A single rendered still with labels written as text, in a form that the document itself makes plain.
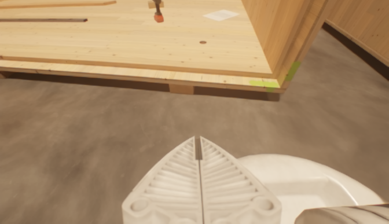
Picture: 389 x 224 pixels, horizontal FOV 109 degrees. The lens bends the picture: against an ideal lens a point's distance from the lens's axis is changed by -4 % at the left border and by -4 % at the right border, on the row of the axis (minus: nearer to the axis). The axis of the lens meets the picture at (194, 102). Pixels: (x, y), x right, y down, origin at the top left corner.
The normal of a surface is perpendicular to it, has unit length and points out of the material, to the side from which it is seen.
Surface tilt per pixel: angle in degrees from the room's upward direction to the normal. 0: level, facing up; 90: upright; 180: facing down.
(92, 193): 0
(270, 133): 0
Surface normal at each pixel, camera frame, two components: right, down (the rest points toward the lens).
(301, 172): 0.00, -0.70
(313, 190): 0.00, 0.41
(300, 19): -0.12, 0.71
